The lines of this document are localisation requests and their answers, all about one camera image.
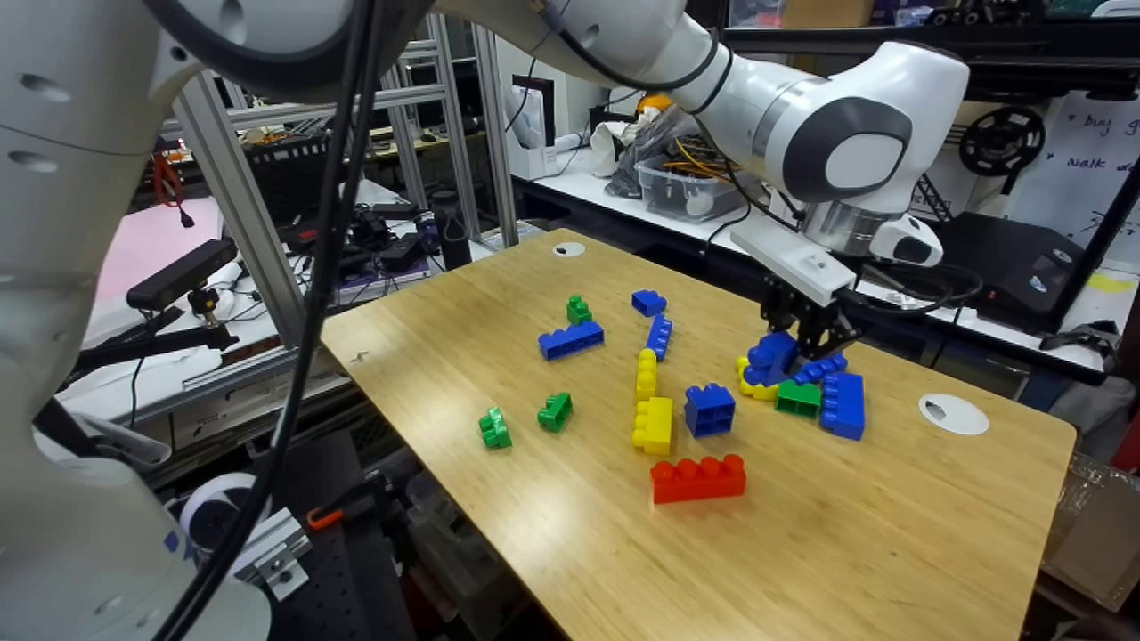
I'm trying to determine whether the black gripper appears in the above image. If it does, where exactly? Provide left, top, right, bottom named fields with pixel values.
left=760, top=281, right=855, bottom=362

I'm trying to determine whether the large blue toy brick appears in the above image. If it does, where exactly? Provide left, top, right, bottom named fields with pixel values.
left=817, top=368, right=868, bottom=445

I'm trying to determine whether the square blue toy brick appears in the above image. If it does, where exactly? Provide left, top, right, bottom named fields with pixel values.
left=684, top=381, right=738, bottom=442

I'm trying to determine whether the flat blue toy brick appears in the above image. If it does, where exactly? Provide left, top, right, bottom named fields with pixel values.
left=644, top=314, right=677, bottom=362

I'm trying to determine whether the red toy brick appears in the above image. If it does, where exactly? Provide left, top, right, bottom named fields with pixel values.
left=649, top=453, right=749, bottom=510

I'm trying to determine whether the clear plastic storage bin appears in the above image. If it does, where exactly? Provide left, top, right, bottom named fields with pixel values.
left=633, top=156, right=749, bottom=223

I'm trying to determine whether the long blue toy brick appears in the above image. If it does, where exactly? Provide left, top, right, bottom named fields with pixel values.
left=540, top=321, right=605, bottom=362

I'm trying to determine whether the clear plastic bag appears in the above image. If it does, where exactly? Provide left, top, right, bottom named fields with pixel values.
left=604, top=103, right=692, bottom=199

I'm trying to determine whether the black filament spool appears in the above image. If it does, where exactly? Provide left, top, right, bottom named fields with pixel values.
left=958, top=103, right=1048, bottom=182

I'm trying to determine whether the brown cardboard box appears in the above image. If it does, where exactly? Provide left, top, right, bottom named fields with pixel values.
left=1045, top=454, right=1140, bottom=615

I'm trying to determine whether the black cart with orange clamps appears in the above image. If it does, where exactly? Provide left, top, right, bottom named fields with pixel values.
left=266, top=432, right=563, bottom=641

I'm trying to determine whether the white tape roll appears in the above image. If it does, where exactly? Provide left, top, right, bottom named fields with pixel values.
left=175, top=470, right=270, bottom=561

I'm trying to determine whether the pink board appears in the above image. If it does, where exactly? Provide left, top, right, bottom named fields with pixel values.
left=91, top=193, right=230, bottom=322

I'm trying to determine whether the yellow cable bundle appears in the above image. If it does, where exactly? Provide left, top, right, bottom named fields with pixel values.
left=655, top=131, right=738, bottom=178

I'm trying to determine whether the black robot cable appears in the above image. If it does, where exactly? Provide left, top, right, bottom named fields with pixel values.
left=154, top=0, right=388, bottom=641

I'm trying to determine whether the aluminium frame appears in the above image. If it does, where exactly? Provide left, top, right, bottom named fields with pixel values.
left=171, top=10, right=523, bottom=350

